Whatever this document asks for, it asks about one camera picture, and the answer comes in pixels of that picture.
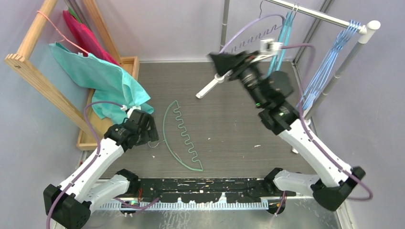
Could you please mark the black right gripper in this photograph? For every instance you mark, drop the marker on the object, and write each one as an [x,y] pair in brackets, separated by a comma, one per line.
[236,64]

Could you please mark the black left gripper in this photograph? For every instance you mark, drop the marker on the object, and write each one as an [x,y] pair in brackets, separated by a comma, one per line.
[150,135]

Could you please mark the teal notched hanger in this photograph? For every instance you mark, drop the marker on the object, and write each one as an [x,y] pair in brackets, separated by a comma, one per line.
[286,28]
[281,31]

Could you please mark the purple notched hanger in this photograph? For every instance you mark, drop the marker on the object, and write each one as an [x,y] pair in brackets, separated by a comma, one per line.
[245,23]

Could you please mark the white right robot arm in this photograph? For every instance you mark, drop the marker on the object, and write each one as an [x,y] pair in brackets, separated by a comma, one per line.
[333,180]

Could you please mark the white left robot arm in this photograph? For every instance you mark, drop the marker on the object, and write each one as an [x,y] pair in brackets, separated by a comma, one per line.
[72,202]

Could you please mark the teal cloth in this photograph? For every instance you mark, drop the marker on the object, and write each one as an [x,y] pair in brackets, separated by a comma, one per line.
[110,82]

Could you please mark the red cloth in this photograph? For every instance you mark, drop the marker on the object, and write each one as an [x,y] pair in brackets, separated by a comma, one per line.
[86,39]

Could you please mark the metal garment rack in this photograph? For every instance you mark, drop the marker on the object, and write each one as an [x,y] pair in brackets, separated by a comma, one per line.
[319,88]

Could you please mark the pink hanger on rack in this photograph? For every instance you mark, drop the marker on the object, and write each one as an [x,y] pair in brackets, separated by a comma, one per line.
[64,38]

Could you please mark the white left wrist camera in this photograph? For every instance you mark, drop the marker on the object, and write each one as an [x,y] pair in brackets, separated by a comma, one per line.
[129,110]

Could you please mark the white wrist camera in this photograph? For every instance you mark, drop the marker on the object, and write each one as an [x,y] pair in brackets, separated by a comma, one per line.
[129,110]
[267,48]

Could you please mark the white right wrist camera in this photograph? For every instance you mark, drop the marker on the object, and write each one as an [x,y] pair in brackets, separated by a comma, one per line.
[267,48]

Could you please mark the wooden clothes rack frame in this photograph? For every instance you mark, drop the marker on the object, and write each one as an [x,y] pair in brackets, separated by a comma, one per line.
[21,64]

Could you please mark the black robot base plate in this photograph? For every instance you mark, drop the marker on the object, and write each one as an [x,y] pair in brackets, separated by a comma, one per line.
[202,190]

